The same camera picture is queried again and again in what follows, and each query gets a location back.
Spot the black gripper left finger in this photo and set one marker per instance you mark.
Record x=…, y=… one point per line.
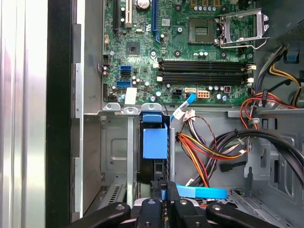
x=149, y=213

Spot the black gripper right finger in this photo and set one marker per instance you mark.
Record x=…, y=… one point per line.
x=187, y=213

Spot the hard disk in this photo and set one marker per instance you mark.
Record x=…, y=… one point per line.
x=155, y=142

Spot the grey metal disk bay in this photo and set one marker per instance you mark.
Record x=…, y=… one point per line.
x=114, y=147

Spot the grey metal drive cage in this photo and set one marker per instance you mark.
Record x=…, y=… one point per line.
x=259, y=173

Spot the white paper sticker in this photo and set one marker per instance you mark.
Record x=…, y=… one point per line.
x=130, y=95

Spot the black RAM slot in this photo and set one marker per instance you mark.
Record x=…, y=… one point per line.
x=204, y=76
x=204, y=82
x=202, y=62
x=202, y=68

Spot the black SATA port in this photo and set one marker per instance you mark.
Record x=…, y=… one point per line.
x=126, y=74

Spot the black PC case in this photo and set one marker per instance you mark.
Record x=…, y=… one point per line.
x=59, y=95

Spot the black square chipset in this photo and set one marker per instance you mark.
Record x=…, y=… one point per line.
x=133, y=48

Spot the CPU socket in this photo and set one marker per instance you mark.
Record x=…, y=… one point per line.
x=202, y=29

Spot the blue expansion slot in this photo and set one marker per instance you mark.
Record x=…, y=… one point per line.
x=154, y=19

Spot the black expansion slot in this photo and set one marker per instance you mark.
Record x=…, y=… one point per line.
x=116, y=16

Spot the green motherboard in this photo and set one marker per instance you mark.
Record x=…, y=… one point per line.
x=171, y=14

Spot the white expansion slot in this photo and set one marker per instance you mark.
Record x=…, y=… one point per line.
x=129, y=13

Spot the silver coin battery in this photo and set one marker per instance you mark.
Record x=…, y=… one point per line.
x=143, y=3

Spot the grey power supply unit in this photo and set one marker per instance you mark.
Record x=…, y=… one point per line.
x=285, y=14

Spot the metal socket cover frame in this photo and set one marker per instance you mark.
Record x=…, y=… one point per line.
x=261, y=26

